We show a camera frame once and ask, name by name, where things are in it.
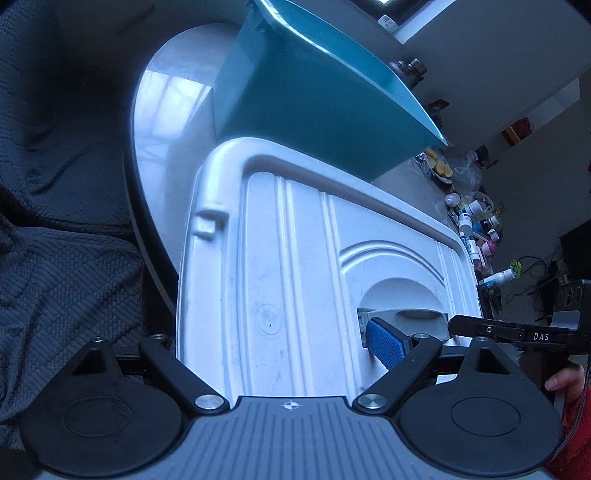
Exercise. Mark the white bottle with blue label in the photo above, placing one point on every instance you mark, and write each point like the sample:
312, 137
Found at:
496, 279

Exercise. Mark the clear plastic bag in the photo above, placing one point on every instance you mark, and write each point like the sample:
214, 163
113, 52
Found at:
467, 170

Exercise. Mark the white cup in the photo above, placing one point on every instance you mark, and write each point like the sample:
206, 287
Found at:
388, 23

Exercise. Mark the small red box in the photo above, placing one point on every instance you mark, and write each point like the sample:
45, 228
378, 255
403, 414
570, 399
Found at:
440, 106

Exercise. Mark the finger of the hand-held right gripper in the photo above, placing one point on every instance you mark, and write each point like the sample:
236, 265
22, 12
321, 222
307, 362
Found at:
480, 328

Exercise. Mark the white plastic bin lid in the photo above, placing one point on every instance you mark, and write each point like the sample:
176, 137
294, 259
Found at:
286, 277

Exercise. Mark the small white blue-labelled bottle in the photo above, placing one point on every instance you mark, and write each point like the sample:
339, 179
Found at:
465, 225

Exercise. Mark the pink thermos bottle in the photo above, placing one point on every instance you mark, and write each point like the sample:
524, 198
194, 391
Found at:
398, 70

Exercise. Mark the person's right hand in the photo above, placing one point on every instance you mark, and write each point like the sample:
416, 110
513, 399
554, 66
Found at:
561, 381

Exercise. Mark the red bag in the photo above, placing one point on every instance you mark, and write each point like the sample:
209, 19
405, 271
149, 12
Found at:
524, 128

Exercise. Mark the teal plastic storage bin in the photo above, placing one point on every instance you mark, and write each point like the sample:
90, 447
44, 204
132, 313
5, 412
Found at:
314, 101

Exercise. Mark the black monitor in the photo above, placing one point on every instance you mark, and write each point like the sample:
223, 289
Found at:
577, 251

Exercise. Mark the person's right forearm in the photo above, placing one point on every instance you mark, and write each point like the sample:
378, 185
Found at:
577, 438

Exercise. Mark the chair with grey knitted cover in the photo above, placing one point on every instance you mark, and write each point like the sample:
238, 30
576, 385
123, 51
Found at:
55, 115
64, 300

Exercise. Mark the plate of apple slices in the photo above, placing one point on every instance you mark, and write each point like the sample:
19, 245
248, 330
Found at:
438, 164

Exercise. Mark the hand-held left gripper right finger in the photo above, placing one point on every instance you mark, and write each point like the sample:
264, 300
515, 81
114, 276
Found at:
385, 344

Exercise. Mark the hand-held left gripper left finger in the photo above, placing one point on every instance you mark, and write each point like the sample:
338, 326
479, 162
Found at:
175, 369

